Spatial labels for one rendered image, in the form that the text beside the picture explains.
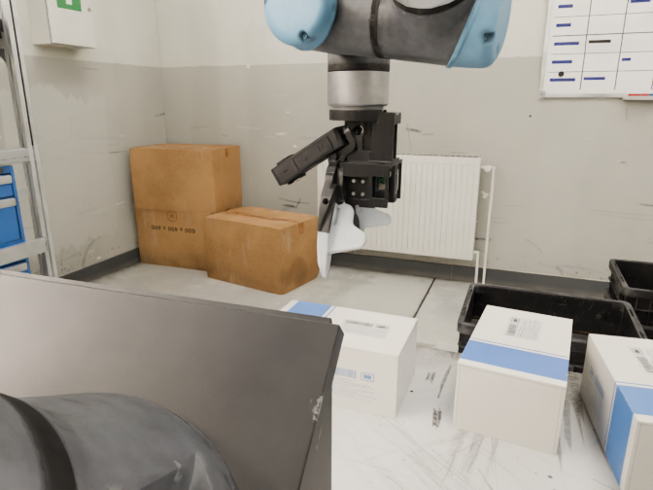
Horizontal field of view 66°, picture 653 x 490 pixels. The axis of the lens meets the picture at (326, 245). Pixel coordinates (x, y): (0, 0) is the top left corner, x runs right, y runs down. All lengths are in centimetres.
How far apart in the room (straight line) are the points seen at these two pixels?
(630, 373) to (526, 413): 13
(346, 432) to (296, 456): 42
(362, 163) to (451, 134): 255
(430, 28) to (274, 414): 34
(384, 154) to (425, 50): 17
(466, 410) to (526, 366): 9
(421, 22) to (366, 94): 17
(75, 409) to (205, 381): 7
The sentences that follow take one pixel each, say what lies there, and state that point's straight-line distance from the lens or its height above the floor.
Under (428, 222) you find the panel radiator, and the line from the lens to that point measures 312.
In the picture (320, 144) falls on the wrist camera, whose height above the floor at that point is 104.
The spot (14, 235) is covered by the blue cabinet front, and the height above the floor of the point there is 64.
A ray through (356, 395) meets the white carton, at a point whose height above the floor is 72.
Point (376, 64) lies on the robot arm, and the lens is 62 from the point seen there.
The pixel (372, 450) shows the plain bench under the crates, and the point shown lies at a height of 70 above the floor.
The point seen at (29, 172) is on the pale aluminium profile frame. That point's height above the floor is 85.
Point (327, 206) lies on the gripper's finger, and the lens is 60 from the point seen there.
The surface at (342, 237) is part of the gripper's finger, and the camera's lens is 61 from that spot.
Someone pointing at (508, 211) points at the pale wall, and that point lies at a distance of 318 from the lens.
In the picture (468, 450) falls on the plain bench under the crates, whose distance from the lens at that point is 66.
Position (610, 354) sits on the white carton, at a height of 79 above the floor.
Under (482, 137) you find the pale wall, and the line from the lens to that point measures 313.
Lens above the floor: 109
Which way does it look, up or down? 16 degrees down
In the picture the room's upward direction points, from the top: straight up
